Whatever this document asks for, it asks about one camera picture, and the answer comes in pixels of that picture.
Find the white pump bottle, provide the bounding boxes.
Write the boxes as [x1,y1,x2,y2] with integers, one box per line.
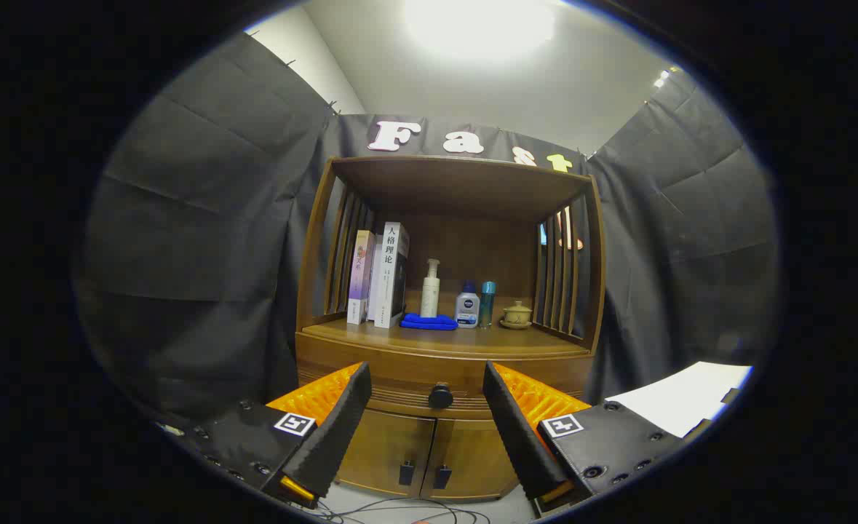
[420,258,442,319]

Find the wooden cabinet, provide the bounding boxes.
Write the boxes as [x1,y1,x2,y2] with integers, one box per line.
[294,154,608,503]

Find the wooden cabinet door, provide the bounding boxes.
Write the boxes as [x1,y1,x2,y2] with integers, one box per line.
[338,408,437,498]
[421,416,520,503]

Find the white book with dark cover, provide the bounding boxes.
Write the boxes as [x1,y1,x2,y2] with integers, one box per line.
[368,222,410,329]

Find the purple book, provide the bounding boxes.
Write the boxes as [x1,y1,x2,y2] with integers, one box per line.
[346,230,376,325]

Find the wooden countertop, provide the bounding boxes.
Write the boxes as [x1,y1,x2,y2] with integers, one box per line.
[301,317,591,359]

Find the blue folded cloth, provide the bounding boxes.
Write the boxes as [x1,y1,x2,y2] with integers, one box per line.
[400,313,459,331]

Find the beige lidded teacup with saucer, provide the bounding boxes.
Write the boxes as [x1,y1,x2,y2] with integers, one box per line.
[499,301,533,330]

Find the white lotion bottle blue cap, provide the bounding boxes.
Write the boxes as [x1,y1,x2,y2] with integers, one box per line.
[455,282,481,329]

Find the black floor cables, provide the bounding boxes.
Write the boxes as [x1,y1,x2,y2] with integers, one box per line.
[305,497,491,524]

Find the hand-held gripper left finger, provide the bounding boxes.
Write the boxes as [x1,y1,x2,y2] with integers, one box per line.
[181,362,373,510]

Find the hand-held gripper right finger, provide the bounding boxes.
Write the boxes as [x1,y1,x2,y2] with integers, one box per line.
[482,360,713,519]

